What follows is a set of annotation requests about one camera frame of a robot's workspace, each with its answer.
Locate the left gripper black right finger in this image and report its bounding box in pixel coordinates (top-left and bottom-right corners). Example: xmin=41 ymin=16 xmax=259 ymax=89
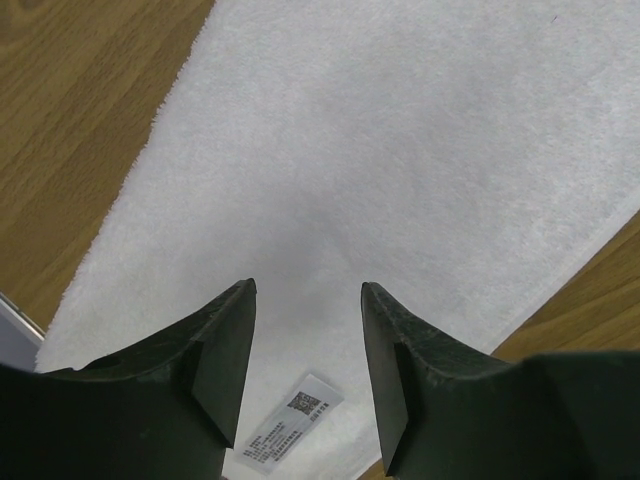
xmin=361 ymin=283 xmax=639 ymax=479

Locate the aluminium frame rail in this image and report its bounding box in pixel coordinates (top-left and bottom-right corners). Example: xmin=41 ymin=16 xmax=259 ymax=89
xmin=0 ymin=293 xmax=44 ymax=372

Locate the white towel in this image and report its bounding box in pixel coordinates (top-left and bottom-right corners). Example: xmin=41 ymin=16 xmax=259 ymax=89
xmin=37 ymin=1 xmax=639 ymax=479

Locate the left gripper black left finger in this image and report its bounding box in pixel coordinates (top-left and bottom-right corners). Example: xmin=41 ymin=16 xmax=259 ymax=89
xmin=1 ymin=279 xmax=256 ymax=479

